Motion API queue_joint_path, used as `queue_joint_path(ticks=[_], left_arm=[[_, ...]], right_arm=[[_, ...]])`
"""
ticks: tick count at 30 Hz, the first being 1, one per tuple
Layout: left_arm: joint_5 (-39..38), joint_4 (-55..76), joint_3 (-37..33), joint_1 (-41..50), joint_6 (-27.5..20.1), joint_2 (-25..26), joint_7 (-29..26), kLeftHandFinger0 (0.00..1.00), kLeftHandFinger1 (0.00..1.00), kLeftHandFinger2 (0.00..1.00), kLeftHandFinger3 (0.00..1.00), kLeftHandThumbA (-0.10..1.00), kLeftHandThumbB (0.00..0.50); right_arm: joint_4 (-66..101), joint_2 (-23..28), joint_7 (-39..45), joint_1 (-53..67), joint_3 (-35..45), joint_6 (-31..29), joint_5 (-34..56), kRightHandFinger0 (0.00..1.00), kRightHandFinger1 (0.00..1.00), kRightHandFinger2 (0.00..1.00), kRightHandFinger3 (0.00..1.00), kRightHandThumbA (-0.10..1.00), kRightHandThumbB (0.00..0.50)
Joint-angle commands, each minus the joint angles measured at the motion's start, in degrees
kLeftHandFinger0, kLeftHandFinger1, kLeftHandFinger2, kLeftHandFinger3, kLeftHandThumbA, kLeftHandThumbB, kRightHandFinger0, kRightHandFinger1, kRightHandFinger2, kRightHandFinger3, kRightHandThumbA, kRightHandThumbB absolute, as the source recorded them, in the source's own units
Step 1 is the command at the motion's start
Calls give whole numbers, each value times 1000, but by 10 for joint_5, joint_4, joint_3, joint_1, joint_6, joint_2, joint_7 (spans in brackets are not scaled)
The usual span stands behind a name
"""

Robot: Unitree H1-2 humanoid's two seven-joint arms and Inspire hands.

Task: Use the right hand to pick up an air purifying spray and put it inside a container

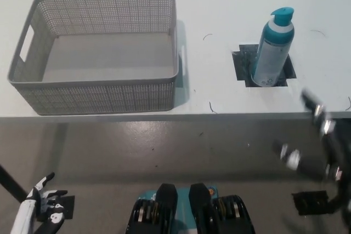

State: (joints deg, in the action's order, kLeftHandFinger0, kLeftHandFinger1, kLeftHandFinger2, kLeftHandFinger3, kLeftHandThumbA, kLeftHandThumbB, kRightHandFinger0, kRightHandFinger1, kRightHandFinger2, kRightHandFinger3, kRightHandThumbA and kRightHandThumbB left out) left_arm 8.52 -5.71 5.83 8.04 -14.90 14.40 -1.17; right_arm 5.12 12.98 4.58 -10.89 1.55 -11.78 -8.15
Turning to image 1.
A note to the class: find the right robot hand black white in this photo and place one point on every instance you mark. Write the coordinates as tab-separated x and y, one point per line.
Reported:
336	149

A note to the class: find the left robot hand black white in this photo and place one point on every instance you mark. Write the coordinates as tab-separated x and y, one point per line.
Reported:
26	214

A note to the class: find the teal white spray bottle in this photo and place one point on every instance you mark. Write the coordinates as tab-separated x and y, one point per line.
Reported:
270	53

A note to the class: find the black table leg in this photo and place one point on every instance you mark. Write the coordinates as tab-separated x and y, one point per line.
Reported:
12	183

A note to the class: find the black floor tape patch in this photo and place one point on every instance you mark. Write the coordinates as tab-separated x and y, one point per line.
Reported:
310	202
68	204

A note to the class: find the black tape patch on table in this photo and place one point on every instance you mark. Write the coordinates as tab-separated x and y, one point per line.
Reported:
244	67

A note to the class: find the robot body black teal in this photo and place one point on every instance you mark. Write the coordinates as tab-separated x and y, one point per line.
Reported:
167	212

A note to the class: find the grey perforated plastic basket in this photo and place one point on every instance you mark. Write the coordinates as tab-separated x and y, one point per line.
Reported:
96	53

